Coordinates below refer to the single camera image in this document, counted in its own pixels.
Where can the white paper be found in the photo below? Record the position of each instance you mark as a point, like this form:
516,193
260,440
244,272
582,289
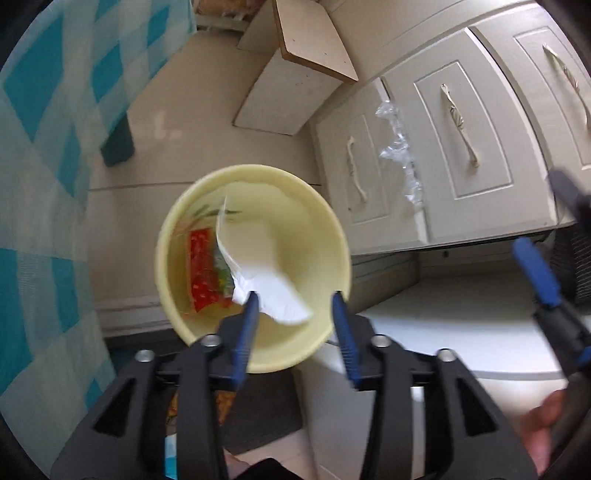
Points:
258,286

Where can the teal table leg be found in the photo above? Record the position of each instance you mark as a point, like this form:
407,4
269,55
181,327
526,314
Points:
117,143

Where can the dark floor mat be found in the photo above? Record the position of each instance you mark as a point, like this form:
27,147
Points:
265,406

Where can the floral plastic wastebasket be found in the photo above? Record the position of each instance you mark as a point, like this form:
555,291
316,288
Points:
304,240

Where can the cream cabinet door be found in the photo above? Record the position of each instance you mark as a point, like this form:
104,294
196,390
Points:
531,69
489,138
369,217

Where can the clear plastic bag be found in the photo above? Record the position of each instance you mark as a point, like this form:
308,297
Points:
399,152

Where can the person's right hand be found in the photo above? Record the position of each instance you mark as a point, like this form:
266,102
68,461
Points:
542,429

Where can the beige wooden box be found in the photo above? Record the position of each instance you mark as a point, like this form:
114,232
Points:
291,92

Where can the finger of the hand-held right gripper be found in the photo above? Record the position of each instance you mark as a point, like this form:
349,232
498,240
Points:
538,272
568,189

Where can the blue checkered tablecloth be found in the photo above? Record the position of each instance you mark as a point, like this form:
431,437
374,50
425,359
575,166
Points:
41,207

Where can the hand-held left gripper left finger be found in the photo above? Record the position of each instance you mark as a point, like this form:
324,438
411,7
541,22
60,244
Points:
245,332

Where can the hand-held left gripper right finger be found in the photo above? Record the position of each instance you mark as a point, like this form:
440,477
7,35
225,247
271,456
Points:
345,337

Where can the red snack wrapper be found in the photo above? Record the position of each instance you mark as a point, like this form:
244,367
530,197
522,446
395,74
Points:
203,272

